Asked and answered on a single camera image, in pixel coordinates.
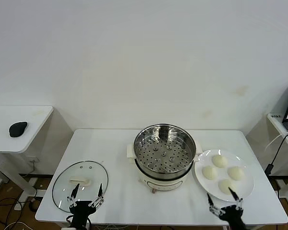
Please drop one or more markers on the round glass pot lid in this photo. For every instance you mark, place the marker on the round glass pot lid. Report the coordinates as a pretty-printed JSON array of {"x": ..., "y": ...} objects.
[{"x": 62, "y": 182}]

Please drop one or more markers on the white desk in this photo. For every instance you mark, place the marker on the white desk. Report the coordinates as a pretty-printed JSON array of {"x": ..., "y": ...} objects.
[{"x": 277, "y": 124}]

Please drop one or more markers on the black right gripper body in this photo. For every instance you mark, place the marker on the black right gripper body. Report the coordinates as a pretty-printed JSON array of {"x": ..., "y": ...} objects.
[{"x": 230, "y": 214}]

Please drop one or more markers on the brown round floor object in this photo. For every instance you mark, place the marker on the brown round floor object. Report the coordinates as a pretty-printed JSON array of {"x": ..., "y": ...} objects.
[{"x": 34, "y": 205}]

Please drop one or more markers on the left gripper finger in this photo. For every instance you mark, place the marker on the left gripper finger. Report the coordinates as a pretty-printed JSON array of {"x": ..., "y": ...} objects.
[
  {"x": 100, "y": 190},
  {"x": 75, "y": 190}
]

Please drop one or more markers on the perforated steel steamer basket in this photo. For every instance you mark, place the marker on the perforated steel steamer basket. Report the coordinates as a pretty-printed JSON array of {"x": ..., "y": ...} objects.
[{"x": 163, "y": 153}]

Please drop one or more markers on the small white side table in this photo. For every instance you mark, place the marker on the small white side table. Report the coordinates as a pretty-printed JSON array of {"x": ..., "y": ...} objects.
[{"x": 38, "y": 112}]

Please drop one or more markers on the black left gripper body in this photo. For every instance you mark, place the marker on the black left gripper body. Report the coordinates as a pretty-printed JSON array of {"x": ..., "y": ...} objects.
[{"x": 82, "y": 209}]

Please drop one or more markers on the white steamed baozi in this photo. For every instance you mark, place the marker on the white steamed baozi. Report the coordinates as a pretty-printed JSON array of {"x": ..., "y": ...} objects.
[
  {"x": 236, "y": 173},
  {"x": 210, "y": 172},
  {"x": 225, "y": 185},
  {"x": 219, "y": 161}
]

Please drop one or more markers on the round white plate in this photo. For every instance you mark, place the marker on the round white plate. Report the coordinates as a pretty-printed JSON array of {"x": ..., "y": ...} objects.
[{"x": 244, "y": 187}]

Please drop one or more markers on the white wall socket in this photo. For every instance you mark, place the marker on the white wall socket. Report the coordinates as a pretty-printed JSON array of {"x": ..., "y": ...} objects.
[{"x": 33, "y": 158}]

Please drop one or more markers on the black computer mouse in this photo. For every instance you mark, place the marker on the black computer mouse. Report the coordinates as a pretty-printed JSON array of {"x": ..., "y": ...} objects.
[{"x": 18, "y": 129}]

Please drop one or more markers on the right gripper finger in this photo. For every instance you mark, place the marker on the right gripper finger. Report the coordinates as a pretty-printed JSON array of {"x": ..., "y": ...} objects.
[
  {"x": 234, "y": 194},
  {"x": 210, "y": 201}
]

